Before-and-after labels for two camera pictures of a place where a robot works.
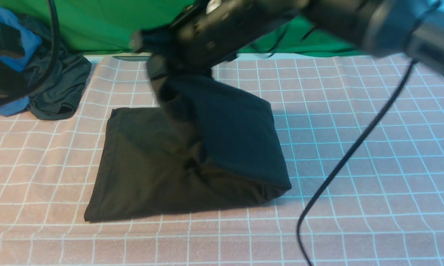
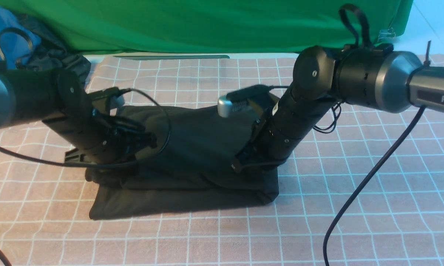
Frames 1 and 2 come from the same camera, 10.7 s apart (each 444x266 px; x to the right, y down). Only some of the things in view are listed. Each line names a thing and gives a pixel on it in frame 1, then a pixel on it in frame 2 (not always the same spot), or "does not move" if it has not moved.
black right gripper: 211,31 -> 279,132
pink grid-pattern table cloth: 370,145 does not move
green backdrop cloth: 91,27 does not move
